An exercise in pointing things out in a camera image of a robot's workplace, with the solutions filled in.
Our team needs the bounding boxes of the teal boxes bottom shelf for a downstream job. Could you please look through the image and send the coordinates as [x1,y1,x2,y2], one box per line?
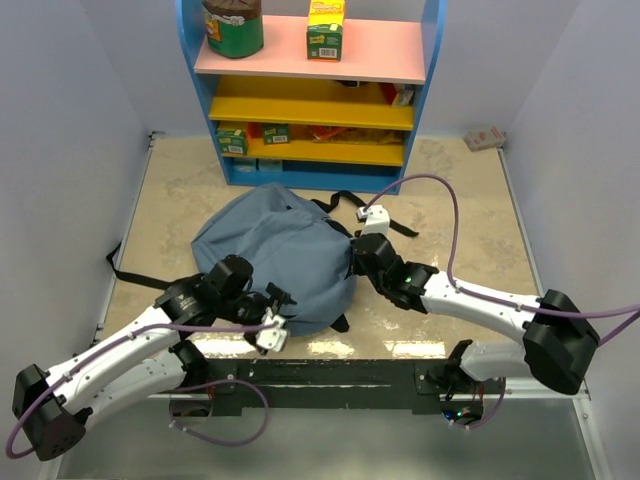
[230,157,284,174]

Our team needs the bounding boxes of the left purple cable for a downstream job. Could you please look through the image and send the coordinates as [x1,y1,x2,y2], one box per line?
[5,321,281,459]

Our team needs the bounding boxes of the purple cable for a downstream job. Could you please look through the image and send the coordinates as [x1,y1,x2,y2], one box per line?
[5,321,281,459]
[361,173,640,431]

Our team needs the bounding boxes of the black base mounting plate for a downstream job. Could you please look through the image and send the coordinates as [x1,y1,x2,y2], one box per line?
[176,359,504,415]

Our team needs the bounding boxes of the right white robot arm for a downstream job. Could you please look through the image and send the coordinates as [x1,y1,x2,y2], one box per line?
[353,233,600,395]

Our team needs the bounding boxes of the green brown canister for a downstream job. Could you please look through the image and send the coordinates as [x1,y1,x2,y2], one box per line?
[202,0,264,59]

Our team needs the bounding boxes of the blue pink yellow shelf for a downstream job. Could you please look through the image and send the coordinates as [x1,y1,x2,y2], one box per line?
[175,1,447,193]

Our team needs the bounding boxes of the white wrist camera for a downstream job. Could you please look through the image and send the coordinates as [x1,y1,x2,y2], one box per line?
[356,204,391,235]
[255,309,289,355]

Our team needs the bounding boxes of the green box middle shelf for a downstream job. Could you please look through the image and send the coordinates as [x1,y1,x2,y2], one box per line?
[261,123,291,145]

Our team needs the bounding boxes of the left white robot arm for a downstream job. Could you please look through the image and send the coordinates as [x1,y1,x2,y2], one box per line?
[5,255,294,461]

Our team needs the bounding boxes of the red packet middle shelf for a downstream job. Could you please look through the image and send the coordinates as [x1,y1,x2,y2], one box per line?
[379,83,415,108]

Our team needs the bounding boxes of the green box shelf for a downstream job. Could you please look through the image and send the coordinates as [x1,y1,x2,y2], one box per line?
[216,128,249,155]
[261,123,291,145]

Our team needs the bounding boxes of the blue student backpack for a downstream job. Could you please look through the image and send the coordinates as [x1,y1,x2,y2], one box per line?
[115,183,365,344]

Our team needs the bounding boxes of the aluminium frame rail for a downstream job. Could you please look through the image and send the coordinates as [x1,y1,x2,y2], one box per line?
[58,355,601,479]

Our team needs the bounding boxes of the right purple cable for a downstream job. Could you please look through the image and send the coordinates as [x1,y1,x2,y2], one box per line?
[361,173,640,431]

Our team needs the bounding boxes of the yellow green carton top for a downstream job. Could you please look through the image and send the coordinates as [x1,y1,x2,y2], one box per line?
[306,0,346,61]

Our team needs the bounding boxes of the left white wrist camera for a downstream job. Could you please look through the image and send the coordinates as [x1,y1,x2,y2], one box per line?
[255,309,289,355]

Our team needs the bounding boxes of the small red white box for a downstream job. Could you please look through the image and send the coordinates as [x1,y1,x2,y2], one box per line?
[463,126,506,152]

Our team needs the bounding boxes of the orange snack packets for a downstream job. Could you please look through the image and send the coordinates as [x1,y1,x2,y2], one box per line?
[306,125,403,145]

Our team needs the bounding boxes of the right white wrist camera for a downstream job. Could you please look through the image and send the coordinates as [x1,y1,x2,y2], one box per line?
[356,204,391,235]

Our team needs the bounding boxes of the green box left shelf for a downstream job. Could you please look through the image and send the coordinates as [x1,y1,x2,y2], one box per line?
[216,128,249,155]

